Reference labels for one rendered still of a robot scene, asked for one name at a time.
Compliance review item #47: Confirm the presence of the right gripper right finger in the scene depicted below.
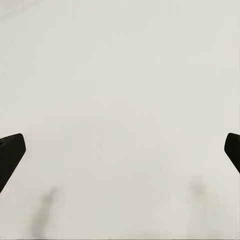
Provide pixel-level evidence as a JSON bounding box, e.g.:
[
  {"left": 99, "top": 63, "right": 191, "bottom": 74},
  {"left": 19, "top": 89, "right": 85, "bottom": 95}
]
[{"left": 224, "top": 133, "right": 240, "bottom": 173}]

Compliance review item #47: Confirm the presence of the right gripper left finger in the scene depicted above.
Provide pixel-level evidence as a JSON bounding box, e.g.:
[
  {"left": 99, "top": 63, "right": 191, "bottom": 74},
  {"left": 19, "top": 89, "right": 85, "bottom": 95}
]
[{"left": 0, "top": 133, "right": 26, "bottom": 194}]

